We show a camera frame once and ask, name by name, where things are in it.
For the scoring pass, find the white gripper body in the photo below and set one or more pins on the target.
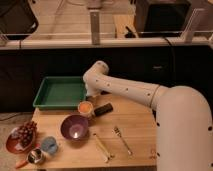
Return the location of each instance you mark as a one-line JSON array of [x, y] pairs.
[[92, 92]]

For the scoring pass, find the green plastic tray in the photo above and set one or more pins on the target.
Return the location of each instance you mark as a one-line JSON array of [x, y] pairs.
[[60, 93]]

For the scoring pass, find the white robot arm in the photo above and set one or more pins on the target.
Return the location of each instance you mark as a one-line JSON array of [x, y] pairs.
[[184, 134]]

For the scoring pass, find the orange cup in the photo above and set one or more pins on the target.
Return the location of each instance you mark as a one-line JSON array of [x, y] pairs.
[[85, 108]]

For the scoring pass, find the purple bowl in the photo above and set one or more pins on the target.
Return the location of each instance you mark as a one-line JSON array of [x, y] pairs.
[[74, 127]]

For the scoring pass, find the metal fork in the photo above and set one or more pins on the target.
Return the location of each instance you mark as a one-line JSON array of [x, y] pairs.
[[118, 133]]

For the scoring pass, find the blue glass cup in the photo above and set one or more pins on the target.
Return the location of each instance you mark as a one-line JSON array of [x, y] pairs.
[[49, 145]]

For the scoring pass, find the bunch of dark grapes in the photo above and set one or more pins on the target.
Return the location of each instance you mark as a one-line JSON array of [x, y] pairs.
[[26, 133]]

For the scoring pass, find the black monitor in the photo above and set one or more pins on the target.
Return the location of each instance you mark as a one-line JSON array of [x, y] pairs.
[[160, 18]]

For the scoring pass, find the red plate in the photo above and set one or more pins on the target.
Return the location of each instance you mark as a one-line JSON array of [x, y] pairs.
[[13, 145]]

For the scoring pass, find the black chair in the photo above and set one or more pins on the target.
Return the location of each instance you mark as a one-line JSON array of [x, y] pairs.
[[17, 20]]

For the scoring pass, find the metal frame post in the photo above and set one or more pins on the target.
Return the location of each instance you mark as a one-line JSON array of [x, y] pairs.
[[95, 27]]

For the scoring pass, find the yellow-handled utensil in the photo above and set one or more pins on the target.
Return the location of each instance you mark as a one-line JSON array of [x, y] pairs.
[[108, 155]]

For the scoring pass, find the small metal pot orange handle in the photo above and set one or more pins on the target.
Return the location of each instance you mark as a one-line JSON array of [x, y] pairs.
[[35, 156]]

